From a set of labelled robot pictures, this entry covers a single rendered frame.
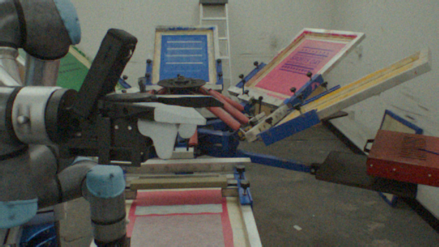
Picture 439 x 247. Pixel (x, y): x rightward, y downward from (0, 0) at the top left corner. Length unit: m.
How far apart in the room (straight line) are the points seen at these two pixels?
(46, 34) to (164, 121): 0.65
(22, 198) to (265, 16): 5.36
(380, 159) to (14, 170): 1.64
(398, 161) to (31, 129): 1.67
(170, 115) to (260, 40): 5.42
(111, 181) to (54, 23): 0.40
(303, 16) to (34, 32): 5.12
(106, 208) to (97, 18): 5.07
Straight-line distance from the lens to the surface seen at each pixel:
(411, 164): 1.98
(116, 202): 0.89
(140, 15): 5.76
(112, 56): 0.49
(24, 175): 0.61
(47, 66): 1.15
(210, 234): 1.57
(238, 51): 5.80
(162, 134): 0.44
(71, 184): 0.95
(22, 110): 0.54
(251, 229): 1.54
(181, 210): 1.72
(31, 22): 1.03
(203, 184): 1.72
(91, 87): 0.50
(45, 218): 1.42
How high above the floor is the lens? 1.80
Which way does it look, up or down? 18 degrees down
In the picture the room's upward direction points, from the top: straight up
